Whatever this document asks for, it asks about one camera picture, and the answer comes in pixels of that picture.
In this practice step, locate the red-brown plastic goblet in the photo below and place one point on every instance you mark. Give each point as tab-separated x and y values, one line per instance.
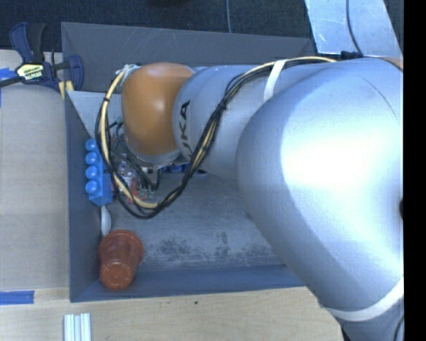
119	258

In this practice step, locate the blue studded toy brick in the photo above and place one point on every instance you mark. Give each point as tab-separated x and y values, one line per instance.
98	187

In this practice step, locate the white plastic spoon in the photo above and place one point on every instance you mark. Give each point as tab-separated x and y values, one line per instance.
106	220

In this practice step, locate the pale wood board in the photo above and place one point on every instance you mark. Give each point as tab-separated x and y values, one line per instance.
32	190

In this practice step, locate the grey metal bin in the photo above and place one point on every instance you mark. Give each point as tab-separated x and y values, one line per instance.
206	219

